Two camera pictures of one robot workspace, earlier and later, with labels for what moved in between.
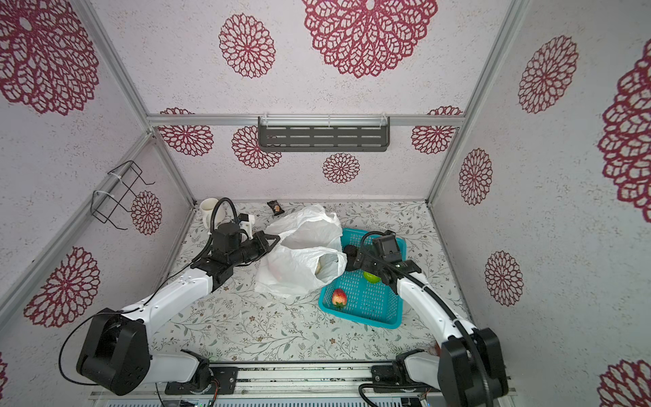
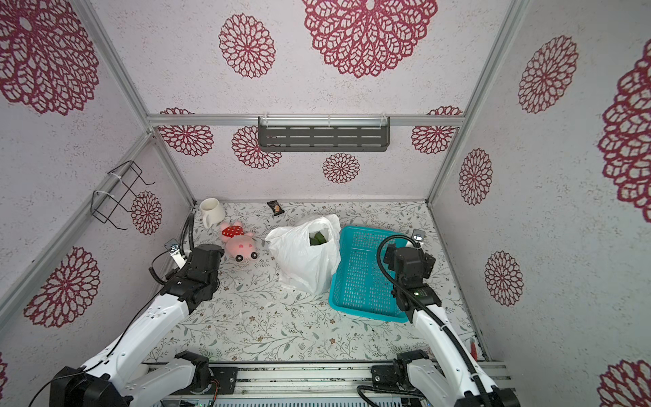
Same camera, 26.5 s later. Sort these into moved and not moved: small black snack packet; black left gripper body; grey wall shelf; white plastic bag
Moved: black left gripper body; white plastic bag
Not moved: grey wall shelf; small black snack packet
